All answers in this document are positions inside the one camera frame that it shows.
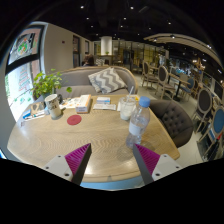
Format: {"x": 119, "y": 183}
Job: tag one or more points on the white printed paper slip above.
{"x": 104, "y": 106}

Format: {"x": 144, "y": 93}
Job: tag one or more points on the white orange box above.
{"x": 83, "y": 104}

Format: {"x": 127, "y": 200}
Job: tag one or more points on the grey white chevron cushion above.
{"x": 106, "y": 80}

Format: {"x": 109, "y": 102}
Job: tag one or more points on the illustrated white leaflet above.
{"x": 70, "y": 102}

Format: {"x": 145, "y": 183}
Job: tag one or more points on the group of ceiling lights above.
{"x": 131, "y": 7}

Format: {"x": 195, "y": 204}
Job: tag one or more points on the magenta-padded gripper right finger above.
{"x": 146, "y": 159}

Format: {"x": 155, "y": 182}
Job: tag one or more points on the clear blue-capped water bottle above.
{"x": 137, "y": 126}

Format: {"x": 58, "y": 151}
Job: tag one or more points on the white round pillar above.
{"x": 106, "y": 45}

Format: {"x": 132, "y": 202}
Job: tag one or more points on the person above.
{"x": 88, "y": 60}

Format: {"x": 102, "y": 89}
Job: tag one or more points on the grey curved sofa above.
{"x": 75, "y": 78}

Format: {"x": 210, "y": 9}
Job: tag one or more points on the dark tufted armchair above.
{"x": 173, "y": 120}

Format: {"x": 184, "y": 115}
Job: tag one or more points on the white printed mug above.
{"x": 53, "y": 106}

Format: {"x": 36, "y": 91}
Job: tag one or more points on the flat round red coaster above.
{"x": 74, "y": 120}

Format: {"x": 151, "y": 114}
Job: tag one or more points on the brown notebook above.
{"x": 37, "y": 108}

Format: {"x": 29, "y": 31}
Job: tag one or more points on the clear plastic cup with straw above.
{"x": 126, "y": 110}

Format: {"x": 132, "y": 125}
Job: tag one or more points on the group of dining chairs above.
{"x": 204, "y": 100}

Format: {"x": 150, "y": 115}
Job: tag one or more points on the window with festive decals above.
{"x": 21, "y": 83}

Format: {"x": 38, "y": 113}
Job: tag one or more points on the green potted plant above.
{"x": 46, "y": 83}

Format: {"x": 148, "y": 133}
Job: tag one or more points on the white green tube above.
{"x": 37, "y": 115}

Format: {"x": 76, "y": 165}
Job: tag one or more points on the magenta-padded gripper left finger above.
{"x": 77, "y": 159}

